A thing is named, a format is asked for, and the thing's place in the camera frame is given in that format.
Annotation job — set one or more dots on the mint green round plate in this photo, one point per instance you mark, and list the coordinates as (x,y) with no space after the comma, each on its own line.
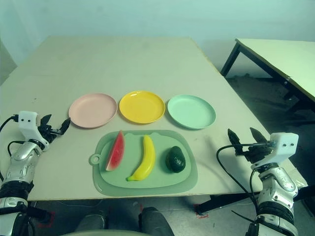
(190,111)

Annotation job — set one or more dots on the red floor tape marker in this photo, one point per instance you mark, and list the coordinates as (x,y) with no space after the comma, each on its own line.
(49,218)
(201,216)

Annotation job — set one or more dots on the dark green avocado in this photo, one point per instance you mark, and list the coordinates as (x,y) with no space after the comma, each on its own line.
(175,159)

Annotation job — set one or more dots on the grey robot leg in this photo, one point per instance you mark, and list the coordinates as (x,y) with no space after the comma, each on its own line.
(89,221)
(155,221)

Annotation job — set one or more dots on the grey robot right leg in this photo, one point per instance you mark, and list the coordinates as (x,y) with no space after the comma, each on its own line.
(155,221)

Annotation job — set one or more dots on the beige side table black frame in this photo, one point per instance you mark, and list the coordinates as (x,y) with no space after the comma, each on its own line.
(283,54)

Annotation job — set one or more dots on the grey robot left leg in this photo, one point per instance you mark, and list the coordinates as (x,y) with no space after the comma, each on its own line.
(89,221)

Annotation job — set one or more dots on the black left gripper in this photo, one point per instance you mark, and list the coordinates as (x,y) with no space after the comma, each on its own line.
(46,134)

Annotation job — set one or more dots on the grey robot torso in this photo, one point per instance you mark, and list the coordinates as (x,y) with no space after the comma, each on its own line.
(98,233)

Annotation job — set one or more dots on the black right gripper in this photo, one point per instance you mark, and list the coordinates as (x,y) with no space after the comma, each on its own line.
(258,152)

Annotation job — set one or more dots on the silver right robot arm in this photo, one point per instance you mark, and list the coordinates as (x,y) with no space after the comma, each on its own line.
(278,182)

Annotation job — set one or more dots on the red watermelon slice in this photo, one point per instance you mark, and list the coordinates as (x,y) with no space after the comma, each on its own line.
(116,152)

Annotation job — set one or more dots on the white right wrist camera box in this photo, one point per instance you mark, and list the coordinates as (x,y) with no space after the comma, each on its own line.
(285,145)

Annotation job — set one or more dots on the yellow toy banana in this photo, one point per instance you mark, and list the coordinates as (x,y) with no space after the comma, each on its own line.
(147,157)

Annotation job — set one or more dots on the black table frame foot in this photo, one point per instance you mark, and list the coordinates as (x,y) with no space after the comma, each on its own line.
(221,200)
(39,214)

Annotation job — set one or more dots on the green cutting board mat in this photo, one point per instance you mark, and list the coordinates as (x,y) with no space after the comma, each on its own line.
(157,179)

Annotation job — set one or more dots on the pink round plate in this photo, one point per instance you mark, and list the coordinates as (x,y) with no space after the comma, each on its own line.
(92,110)

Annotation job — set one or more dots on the clear plastic bag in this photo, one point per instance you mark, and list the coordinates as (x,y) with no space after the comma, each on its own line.
(301,180)

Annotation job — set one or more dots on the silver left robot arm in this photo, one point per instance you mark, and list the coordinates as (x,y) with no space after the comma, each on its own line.
(22,155)

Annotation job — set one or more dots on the yellow round plate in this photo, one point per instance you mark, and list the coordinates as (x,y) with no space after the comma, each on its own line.
(141,107)

